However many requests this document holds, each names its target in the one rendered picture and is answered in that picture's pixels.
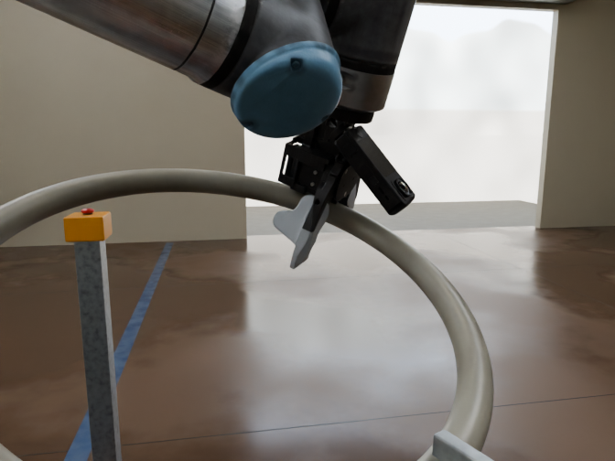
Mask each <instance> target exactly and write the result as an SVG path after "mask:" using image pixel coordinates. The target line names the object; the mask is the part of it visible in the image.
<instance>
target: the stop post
mask: <svg viewBox="0 0 615 461"><path fill-rule="evenodd" d="M63 222H64V233H65V241H66V242H74V251H75V262H76V273H77V283H78V294H79V304H80V315H81V335H82V346H83V357H84V368H85V378H86V389H87V400H88V410H89V421H90V431H91V442H92V461H122V454H121V441H120V429H119V417H118V404H117V392H116V379H115V367H114V355H113V331H112V319H111V307H110V295H109V282H108V270H107V258H106V245H105V240H106V239H107V238H108V237H109V236H110V235H112V233H113V232H112V219H111V212H109V211H103V212H93V213H81V212H74V213H72V214H70V215H69V216H67V217H65V218H64V219H63Z"/></svg>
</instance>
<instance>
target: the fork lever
mask: <svg viewBox="0 0 615 461"><path fill-rule="evenodd" d="M432 455H433V456H435V457H436V458H437V459H439V460H440V461H493V460H492V459H490V458H489V457H487V456H486V455H484V454H483V453H481V452H480V451H478V450H477V449H475V448H473V447H472V446H470V445H468V444H467V443H465V442H463V441H462V440H460V439H459V438H457V437H456V436H455V435H453V434H451V433H450V432H448V431H447V430H442V431H440V432H438V433H436V434H434V439H433V452H432Z"/></svg>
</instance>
